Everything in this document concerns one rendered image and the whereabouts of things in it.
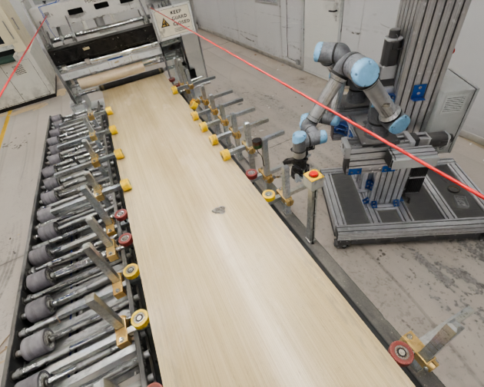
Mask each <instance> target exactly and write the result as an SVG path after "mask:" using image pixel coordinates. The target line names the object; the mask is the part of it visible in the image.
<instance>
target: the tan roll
mask: <svg viewBox="0 0 484 387"><path fill-rule="evenodd" d="M161 62H164V59H161V60H157V61H153V62H150V63H147V64H143V62H142V61H139V62H135V63H133V64H128V65H125V66H122V67H119V68H114V69H111V70H108V71H103V72H101V73H97V74H93V75H89V76H87V77H83V78H79V79H77V80H78V83H77V84H73V85H70V86H71V88H76V87H79V86H80V87H81V89H82V90H83V89H85V88H90V87H94V86H96V85H99V84H103V83H107V82H109V81H114V80H117V79H120V78H125V77H127V76H130V75H133V74H138V73H141V72H143V71H145V67H147V66H151V65H155V64H158V63H161Z"/></svg>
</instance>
